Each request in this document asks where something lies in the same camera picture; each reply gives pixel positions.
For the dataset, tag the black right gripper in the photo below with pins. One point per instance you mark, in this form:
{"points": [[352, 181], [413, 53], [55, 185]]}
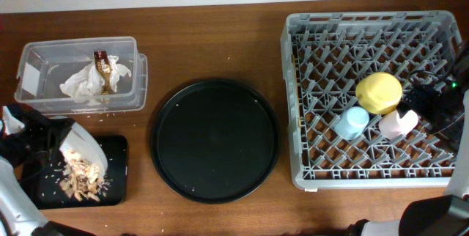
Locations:
{"points": [[416, 100]]}

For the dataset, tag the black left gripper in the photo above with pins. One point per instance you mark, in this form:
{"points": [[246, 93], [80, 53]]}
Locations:
{"points": [[50, 127]]}

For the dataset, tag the grey round plate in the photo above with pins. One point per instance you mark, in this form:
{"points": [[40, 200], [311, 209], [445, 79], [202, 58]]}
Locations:
{"points": [[69, 135]]}

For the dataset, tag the pink plastic cup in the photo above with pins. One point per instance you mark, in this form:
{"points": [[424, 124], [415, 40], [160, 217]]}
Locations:
{"points": [[392, 125]]}

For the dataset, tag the food scraps and rice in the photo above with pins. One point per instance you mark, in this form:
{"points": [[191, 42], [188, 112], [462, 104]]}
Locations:
{"points": [[82, 179]]}

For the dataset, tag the yellow plastic bowl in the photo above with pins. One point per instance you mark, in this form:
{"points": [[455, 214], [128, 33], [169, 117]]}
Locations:
{"points": [[379, 93]]}

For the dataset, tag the white paper napkin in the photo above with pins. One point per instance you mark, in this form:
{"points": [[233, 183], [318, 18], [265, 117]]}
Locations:
{"points": [[88, 82]]}

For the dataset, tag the light blue plastic cup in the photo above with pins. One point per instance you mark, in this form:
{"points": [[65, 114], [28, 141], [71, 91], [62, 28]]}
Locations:
{"points": [[352, 123]]}

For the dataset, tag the gold brown snack wrapper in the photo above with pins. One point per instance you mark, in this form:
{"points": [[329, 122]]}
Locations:
{"points": [[104, 69]]}

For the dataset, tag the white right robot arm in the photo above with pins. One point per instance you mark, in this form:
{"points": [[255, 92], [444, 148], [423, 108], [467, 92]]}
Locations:
{"points": [[444, 215]]}

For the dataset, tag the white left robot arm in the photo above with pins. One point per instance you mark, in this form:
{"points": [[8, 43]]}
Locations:
{"points": [[19, 215]]}

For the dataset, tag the black rectangular waste tray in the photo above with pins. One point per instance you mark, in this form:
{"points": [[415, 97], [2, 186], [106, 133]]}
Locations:
{"points": [[42, 186]]}

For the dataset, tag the clear plastic waste bin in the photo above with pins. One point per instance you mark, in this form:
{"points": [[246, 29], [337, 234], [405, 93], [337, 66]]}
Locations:
{"points": [[46, 65]]}

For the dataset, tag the grey dishwasher rack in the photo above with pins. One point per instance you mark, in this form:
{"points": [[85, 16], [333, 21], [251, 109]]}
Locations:
{"points": [[324, 56]]}

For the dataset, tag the round black serving tray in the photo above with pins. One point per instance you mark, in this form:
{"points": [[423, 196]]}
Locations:
{"points": [[215, 141]]}

